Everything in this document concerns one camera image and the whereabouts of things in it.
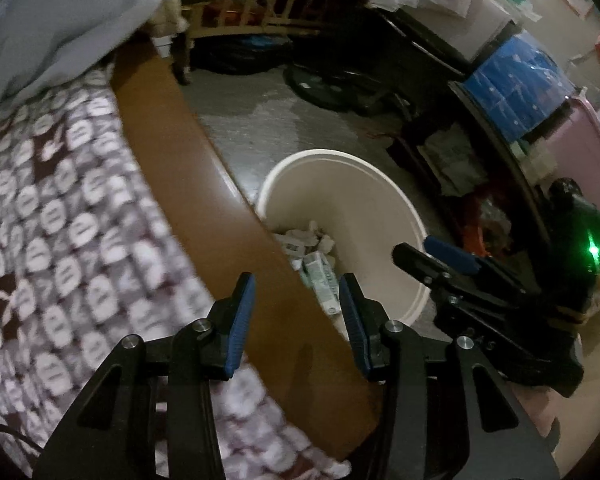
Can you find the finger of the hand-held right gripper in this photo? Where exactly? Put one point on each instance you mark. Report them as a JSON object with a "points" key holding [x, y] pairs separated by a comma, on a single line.
{"points": [[450, 254], [415, 260]]}

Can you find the white paper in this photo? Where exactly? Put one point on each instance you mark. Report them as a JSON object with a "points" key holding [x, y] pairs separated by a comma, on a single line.
{"points": [[305, 237]]}

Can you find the black shelf rack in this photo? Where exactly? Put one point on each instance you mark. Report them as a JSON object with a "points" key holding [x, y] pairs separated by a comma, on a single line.
{"points": [[495, 140]]}

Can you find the white plastic bucket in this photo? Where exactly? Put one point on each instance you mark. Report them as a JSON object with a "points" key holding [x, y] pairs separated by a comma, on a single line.
{"points": [[370, 200]]}

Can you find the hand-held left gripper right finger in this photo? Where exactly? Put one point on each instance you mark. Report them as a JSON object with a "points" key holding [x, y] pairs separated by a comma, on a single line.
{"points": [[356, 325]]}

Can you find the light blue quilt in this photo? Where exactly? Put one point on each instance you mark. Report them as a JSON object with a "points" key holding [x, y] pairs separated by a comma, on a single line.
{"points": [[65, 20]]}

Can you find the red packaging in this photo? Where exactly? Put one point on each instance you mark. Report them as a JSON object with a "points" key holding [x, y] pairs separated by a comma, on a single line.
{"points": [[487, 220]]}

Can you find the black plastic bag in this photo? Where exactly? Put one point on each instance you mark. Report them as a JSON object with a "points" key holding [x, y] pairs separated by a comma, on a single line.
{"points": [[240, 55]]}

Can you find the grey cabinet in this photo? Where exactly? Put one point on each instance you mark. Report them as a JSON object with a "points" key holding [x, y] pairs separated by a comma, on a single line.
{"points": [[480, 25]]}

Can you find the white green carton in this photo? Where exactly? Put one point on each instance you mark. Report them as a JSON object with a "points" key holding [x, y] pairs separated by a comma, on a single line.
{"points": [[322, 280]]}

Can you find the wooden crib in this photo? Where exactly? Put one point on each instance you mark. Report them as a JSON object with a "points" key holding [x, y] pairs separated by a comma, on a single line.
{"points": [[280, 10]]}

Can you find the wooden bed frame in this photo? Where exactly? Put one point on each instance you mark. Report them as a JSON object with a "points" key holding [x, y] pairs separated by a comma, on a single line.
{"points": [[205, 175]]}

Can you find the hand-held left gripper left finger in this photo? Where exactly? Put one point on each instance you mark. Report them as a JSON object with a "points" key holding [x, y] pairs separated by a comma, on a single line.
{"points": [[237, 330]]}

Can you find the black round fan base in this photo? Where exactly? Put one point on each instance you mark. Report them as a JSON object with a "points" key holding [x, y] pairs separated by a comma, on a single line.
{"points": [[330, 90]]}

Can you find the blue storage box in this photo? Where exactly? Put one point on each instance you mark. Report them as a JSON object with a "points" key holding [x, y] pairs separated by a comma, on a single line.
{"points": [[520, 90]]}

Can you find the pink plastic bin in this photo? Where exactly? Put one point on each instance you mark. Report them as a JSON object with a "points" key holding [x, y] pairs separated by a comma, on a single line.
{"points": [[585, 155]]}

